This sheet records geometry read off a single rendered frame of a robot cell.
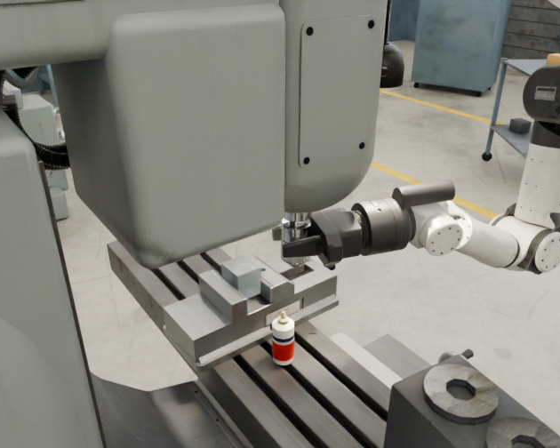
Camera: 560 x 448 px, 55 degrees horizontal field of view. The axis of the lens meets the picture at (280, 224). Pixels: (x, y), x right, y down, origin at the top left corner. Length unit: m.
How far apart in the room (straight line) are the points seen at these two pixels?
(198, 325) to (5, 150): 0.64
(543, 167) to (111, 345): 2.06
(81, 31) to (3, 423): 0.33
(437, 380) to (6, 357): 0.50
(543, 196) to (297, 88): 0.60
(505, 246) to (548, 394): 1.58
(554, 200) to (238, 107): 0.69
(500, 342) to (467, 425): 2.04
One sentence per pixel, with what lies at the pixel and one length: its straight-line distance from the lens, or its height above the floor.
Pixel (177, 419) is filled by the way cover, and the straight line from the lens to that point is 1.02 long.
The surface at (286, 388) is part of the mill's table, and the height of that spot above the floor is 0.96.
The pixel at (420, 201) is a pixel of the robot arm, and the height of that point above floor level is 1.29.
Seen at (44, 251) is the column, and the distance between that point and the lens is 0.47.
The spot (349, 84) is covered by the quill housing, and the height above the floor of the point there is 1.50.
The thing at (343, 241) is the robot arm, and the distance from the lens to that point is 0.82.
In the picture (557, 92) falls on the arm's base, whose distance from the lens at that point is 1.04.
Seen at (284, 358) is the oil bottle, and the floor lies 0.98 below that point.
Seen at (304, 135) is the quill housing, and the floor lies 1.45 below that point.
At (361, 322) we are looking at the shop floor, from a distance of 2.68.
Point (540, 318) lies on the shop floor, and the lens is 2.97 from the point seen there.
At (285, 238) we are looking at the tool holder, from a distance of 0.82.
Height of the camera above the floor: 1.65
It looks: 28 degrees down
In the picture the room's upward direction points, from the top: straight up
